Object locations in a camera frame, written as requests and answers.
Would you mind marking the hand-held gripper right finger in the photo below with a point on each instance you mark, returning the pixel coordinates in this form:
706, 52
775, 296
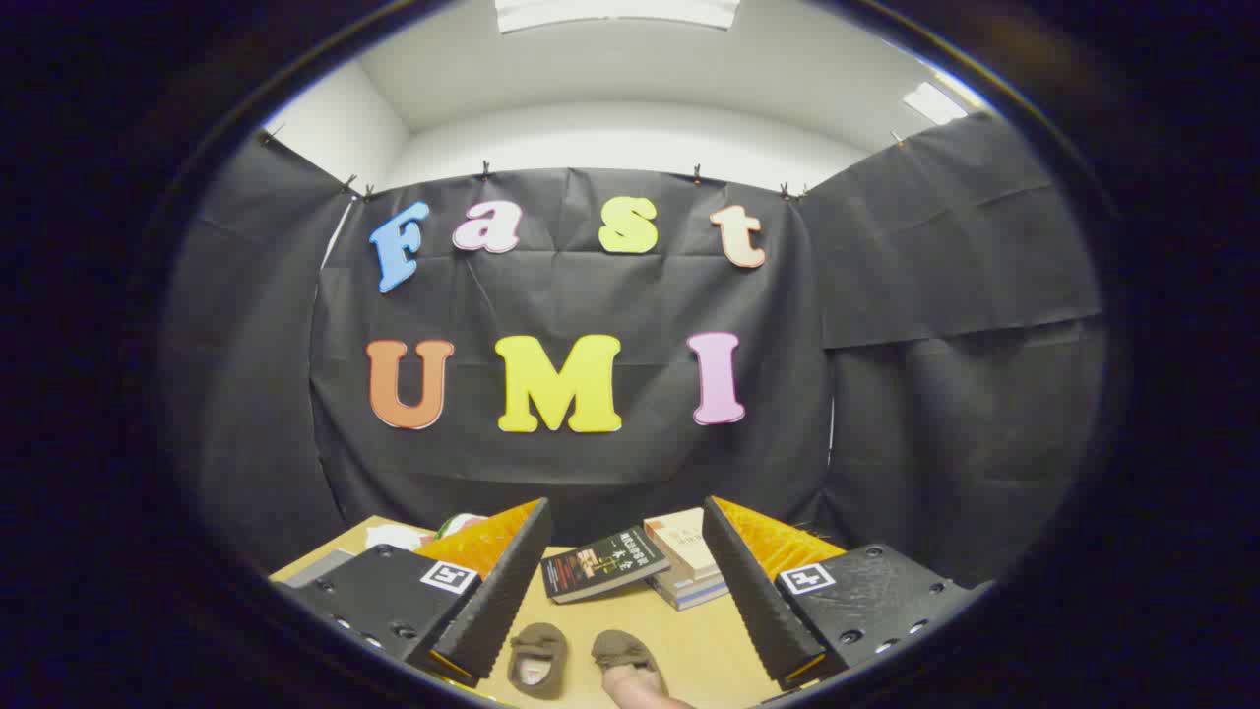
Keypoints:
753, 591

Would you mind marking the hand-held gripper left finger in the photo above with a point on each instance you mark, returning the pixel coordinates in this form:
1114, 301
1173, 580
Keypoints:
497, 601

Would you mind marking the brown fuzzy shoe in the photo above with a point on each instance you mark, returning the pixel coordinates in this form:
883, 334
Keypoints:
622, 648
536, 650

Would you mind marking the blue-edged book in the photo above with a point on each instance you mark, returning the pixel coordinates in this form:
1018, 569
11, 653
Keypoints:
704, 598

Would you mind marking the grey book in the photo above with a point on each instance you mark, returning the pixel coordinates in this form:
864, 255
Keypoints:
689, 584

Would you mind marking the tan cover book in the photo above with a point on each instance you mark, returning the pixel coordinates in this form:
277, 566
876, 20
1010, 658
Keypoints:
684, 542

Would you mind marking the watermelon slice plush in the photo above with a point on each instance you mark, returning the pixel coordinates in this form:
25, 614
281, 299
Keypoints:
463, 521

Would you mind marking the black cover book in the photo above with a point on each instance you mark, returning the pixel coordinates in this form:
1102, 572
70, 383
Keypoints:
602, 563

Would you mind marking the white plush toy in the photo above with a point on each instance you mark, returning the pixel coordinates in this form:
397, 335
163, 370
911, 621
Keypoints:
394, 538

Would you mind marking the black backdrop cloth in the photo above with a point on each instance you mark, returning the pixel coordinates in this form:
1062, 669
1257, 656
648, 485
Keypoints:
591, 295

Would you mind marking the ceiling light panel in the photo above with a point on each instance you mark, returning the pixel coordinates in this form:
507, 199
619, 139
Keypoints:
615, 12
935, 102

